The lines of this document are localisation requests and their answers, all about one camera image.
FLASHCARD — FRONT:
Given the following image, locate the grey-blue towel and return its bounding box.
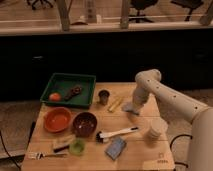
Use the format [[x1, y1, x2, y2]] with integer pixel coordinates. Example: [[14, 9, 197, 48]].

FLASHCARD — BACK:
[[122, 102, 140, 115]]

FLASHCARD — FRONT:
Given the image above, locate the yellow banana-like object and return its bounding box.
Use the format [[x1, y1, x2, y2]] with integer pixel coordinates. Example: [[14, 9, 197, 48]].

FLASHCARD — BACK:
[[108, 97, 124, 113]]

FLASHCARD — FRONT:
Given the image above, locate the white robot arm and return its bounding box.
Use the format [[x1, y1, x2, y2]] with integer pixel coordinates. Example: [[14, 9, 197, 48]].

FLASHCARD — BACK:
[[132, 69, 213, 171]]

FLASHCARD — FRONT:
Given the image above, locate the metal cup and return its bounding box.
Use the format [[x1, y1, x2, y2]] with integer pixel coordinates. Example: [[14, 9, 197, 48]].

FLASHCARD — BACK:
[[98, 90, 110, 105]]

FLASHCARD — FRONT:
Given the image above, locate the blue sponge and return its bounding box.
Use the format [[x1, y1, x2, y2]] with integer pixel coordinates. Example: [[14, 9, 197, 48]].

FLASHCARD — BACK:
[[105, 136, 126, 160]]

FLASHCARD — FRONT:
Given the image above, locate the dark maroon bowl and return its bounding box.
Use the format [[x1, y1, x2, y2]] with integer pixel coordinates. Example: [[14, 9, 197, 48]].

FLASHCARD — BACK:
[[72, 112, 97, 137]]

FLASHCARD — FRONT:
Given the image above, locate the green plastic tray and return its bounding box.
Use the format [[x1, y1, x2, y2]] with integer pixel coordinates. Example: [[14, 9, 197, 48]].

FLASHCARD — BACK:
[[40, 73, 96, 109]]

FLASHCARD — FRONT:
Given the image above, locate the brown object in tray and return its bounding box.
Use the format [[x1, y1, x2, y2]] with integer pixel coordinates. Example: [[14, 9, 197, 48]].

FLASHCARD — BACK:
[[64, 86, 82, 101]]

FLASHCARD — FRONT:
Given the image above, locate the green small cup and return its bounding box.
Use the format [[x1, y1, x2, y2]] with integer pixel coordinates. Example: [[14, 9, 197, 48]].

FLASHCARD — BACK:
[[69, 138, 85, 156]]

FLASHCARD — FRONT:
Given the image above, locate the orange fruit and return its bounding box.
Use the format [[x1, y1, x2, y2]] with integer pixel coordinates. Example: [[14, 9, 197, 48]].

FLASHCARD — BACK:
[[49, 93, 62, 102]]

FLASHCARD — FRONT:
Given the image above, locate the orange bowl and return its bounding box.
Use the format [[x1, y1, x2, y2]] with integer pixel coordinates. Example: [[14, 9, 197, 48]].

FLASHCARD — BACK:
[[44, 107, 71, 133]]

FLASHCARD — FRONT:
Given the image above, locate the wooden block with black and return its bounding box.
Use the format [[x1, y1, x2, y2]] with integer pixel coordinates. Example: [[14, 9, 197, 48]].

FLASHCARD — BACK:
[[52, 135, 75, 153]]

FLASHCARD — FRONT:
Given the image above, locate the office chair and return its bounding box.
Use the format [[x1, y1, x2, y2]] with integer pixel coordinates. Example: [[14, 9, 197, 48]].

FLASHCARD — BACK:
[[129, 0, 158, 23]]

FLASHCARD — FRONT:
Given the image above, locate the silver fork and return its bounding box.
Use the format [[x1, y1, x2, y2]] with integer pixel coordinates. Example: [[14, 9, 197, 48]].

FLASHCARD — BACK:
[[27, 152, 67, 160]]

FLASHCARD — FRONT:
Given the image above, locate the white handled brush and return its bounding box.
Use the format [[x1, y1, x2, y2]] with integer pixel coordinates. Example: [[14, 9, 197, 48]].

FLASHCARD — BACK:
[[96, 127, 139, 143]]

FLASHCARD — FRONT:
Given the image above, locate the black cable right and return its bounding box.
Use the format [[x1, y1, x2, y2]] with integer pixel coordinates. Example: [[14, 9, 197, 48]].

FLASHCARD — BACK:
[[169, 133, 194, 169]]

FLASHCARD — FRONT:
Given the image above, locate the black cable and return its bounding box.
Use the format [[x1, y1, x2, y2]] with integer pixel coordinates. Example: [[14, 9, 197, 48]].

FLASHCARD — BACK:
[[169, 133, 194, 169], [0, 129, 22, 170]]

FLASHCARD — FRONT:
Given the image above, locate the black cable left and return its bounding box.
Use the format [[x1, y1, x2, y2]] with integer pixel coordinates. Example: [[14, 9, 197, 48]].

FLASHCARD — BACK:
[[0, 129, 22, 170]]

